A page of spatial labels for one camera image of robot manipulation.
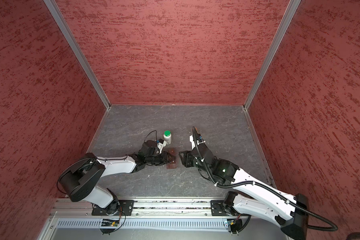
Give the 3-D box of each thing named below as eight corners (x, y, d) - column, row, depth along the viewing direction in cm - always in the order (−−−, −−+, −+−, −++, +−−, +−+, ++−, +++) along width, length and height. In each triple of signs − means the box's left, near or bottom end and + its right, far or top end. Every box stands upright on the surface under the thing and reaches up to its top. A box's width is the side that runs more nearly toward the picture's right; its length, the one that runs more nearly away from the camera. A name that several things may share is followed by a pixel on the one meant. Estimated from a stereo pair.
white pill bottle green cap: (164, 144, 100) (163, 136, 92) (165, 138, 103) (163, 130, 95) (171, 144, 100) (170, 136, 92) (171, 138, 103) (170, 130, 95)
